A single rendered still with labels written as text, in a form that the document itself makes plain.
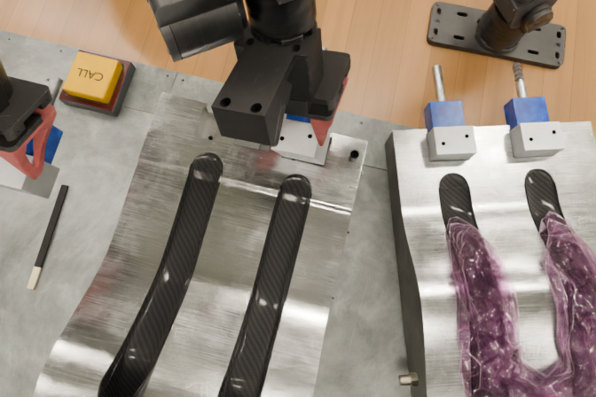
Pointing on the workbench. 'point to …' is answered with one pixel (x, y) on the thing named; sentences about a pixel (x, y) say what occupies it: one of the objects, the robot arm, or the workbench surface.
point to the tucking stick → (47, 237)
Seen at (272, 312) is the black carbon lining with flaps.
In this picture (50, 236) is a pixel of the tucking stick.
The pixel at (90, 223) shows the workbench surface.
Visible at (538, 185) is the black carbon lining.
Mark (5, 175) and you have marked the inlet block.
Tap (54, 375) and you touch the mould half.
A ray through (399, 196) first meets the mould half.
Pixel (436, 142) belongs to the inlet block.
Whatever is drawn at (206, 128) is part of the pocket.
